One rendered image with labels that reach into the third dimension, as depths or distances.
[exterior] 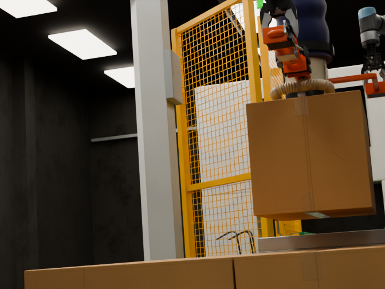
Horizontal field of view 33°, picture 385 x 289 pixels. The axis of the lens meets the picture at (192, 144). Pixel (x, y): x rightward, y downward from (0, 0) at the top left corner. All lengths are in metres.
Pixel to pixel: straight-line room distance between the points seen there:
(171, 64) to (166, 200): 0.80
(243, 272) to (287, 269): 0.11
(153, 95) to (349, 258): 2.44
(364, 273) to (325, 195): 0.64
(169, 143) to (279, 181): 1.63
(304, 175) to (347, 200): 0.17
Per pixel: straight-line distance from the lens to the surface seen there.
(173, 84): 3.88
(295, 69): 2.37
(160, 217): 3.80
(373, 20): 2.95
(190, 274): 1.74
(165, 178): 3.81
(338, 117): 2.29
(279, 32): 2.02
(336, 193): 2.26
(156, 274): 1.76
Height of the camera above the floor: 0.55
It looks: 10 degrees up
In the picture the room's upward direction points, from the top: 4 degrees counter-clockwise
